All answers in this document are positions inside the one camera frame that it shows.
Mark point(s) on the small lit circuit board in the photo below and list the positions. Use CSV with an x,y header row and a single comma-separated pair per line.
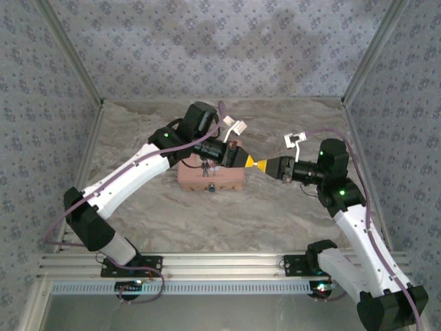
x,y
322,288
129,287

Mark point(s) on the aluminium table side rail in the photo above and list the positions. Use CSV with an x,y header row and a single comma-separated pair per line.
x,y
365,155
87,155

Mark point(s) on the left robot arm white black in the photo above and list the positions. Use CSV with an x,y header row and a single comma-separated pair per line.
x,y
131,179

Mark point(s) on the small padlock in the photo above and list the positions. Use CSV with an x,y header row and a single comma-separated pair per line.
x,y
211,188

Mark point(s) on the aluminium mounting rail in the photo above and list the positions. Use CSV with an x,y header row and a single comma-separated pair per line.
x,y
224,265

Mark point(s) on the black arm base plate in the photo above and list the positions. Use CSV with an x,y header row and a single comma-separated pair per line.
x,y
151,265
294,265

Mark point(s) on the aluminium frame post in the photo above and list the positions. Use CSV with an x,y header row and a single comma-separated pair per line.
x,y
69,48
375,48

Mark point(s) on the pink tin box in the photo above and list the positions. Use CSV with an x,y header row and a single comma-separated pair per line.
x,y
193,176

